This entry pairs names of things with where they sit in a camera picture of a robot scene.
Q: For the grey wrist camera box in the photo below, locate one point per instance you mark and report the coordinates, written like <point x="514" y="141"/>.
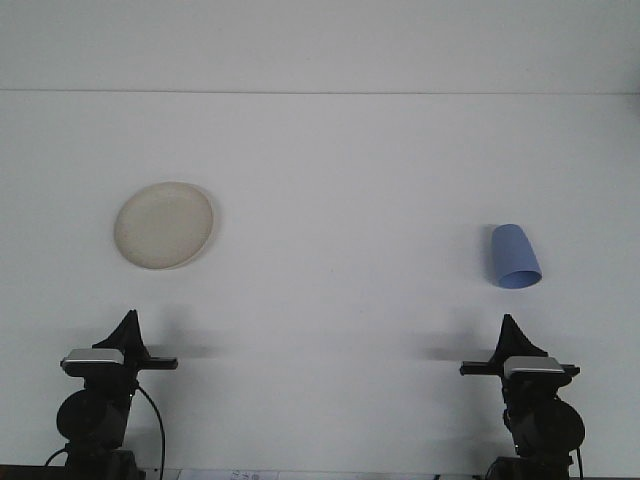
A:
<point x="532" y="369"/>
<point x="92" y="361"/>

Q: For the pale blue cup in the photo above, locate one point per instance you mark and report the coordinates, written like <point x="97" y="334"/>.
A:
<point x="515" y="255"/>

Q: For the pale round plate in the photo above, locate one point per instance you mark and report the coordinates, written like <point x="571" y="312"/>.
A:
<point x="162" y="226"/>

